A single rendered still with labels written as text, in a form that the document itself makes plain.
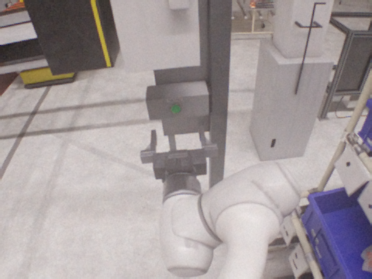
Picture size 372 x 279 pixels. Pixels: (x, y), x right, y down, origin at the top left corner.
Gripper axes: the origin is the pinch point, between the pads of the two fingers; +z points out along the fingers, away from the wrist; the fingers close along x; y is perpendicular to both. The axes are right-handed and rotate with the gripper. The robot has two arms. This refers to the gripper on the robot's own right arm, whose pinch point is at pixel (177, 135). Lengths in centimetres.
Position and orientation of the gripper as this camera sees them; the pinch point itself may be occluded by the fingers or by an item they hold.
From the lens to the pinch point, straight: 72.1
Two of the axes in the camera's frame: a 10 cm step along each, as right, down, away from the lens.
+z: -0.7, -6.9, 7.2
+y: 0.6, 7.2, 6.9
